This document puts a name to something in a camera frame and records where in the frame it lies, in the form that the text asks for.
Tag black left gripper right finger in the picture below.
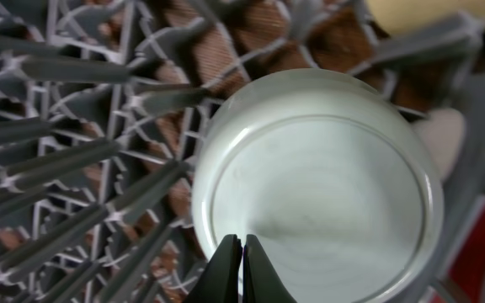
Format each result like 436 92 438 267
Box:
242 235 296 303

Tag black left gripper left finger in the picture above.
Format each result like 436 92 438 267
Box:
184 234 243 303

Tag green bowl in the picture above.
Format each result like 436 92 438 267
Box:
191 69 444 302

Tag grey dishwasher rack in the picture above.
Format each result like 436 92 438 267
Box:
0 1 485 302

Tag yellow plastic cup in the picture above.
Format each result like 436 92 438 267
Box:
365 0 485 35

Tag red plastic tray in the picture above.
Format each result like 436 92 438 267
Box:
418 155 485 303

